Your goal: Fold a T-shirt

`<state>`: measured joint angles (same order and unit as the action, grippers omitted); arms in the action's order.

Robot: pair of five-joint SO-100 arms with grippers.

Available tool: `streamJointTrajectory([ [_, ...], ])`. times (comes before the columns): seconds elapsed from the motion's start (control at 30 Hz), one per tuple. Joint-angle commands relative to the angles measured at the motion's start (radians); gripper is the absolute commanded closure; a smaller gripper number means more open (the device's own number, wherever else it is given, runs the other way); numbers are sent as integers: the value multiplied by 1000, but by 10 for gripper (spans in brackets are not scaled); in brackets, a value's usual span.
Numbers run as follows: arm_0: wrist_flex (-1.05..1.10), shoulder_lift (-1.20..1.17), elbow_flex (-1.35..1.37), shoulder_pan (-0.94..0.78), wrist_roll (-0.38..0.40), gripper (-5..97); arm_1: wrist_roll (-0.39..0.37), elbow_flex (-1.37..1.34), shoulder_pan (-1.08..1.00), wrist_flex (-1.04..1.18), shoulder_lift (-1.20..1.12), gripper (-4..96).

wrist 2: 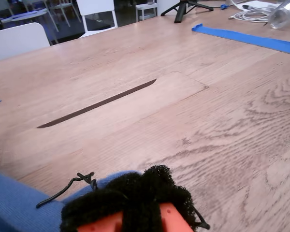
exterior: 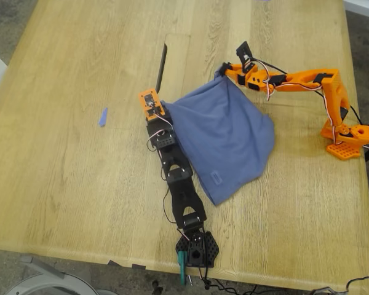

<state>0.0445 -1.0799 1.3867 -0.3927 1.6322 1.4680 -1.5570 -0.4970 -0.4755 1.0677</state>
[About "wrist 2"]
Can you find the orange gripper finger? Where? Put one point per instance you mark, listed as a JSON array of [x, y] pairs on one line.
[[99, 222], [174, 217]]

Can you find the blue printed T-shirt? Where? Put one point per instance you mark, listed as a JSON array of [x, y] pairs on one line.
[[19, 205]]

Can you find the long blue tape strip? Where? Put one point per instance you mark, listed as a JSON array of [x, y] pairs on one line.
[[244, 37]]

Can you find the white chair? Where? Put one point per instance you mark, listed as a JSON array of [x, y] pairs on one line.
[[14, 41], [96, 7]]

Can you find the black tabletop tripod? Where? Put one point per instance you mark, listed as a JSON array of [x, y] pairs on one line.
[[180, 12]]

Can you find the small white stool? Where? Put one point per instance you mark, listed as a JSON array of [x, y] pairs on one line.
[[146, 7]]

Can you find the small blue cap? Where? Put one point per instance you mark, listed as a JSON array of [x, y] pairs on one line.
[[224, 6]]

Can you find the grey round cafe table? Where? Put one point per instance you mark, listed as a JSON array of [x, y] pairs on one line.
[[26, 15]]

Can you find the white paper sheet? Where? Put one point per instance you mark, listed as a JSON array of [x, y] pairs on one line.
[[261, 3]]

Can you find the clear plastic cup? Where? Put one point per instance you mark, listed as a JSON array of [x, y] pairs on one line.
[[285, 14]]

